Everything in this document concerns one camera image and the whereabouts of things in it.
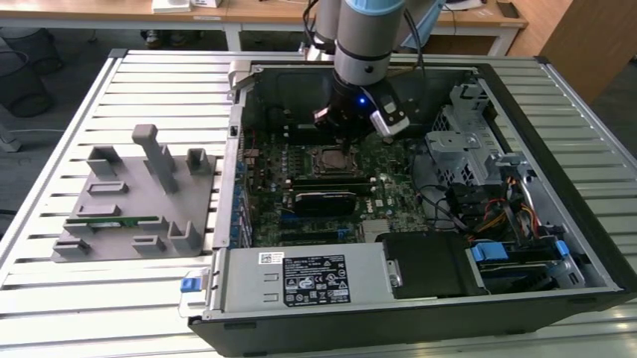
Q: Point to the silver CPU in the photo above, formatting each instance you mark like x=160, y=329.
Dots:
x=335, y=161

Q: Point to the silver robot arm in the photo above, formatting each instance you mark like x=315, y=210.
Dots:
x=361, y=48

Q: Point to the CPU socket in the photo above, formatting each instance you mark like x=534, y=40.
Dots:
x=336, y=174

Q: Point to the RAM slot white latches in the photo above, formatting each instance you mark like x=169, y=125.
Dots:
x=331, y=183
x=301, y=136
x=331, y=190
x=301, y=128

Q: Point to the silver metal drive cage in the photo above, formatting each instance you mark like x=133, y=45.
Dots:
x=451, y=149

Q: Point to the green motherboard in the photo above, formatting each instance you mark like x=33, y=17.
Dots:
x=399, y=220

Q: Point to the silver chipset heatsink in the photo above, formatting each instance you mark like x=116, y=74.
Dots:
x=377, y=228

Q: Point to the black expansion slot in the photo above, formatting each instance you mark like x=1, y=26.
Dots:
x=309, y=236

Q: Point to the dark shoe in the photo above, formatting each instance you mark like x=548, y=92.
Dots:
x=154, y=38
x=184, y=37

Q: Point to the small white box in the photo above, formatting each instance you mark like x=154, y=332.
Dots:
x=205, y=3

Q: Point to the black phone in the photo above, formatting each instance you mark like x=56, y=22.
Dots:
x=508, y=10

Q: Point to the black plastic air shroud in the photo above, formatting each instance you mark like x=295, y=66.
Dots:
x=428, y=261

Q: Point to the white cardboard box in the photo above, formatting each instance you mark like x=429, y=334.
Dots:
x=172, y=5

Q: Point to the blue disk carrier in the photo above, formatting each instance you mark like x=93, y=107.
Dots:
x=490, y=254

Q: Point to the grey parts rack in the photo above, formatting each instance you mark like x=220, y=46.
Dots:
x=150, y=212

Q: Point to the grey power supply unit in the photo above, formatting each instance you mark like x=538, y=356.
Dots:
x=244, y=276

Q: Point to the wooden cabinet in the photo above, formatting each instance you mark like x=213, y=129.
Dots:
x=587, y=44

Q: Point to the green RAM stick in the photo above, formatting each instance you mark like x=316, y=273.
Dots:
x=137, y=220

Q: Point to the blue plastic case latch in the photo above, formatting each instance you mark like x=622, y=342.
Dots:
x=190, y=285

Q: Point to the black PC case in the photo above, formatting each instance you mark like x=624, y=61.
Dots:
x=399, y=332

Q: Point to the black mesh waste bin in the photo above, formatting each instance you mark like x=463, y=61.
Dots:
x=36, y=48

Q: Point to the black round bin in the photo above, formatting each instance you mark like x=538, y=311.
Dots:
x=22, y=89

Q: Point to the grey metal foot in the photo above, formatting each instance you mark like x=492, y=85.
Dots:
x=10, y=139

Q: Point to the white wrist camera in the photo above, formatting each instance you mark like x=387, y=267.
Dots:
x=391, y=115

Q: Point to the silver disk bay frame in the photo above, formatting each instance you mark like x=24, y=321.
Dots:
x=535, y=194

